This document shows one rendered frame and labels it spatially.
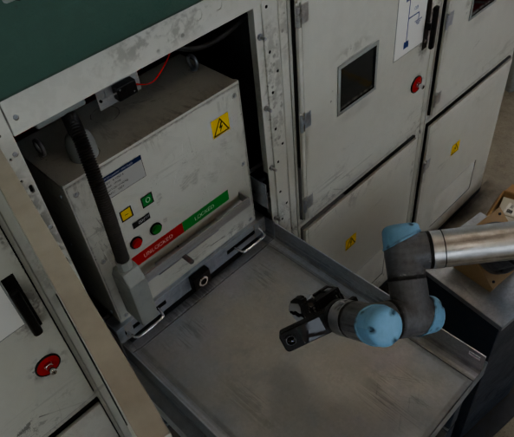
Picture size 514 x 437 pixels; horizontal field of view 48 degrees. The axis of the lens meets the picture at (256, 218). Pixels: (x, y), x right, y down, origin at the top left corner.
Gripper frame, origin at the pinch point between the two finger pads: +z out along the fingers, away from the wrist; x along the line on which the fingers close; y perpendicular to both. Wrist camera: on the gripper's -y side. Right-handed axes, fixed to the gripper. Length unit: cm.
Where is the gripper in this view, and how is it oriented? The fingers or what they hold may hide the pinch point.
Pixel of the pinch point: (290, 310)
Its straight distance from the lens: 138.1
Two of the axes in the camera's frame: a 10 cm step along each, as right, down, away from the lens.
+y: 8.1, -4.6, 3.6
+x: -4.3, -8.9, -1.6
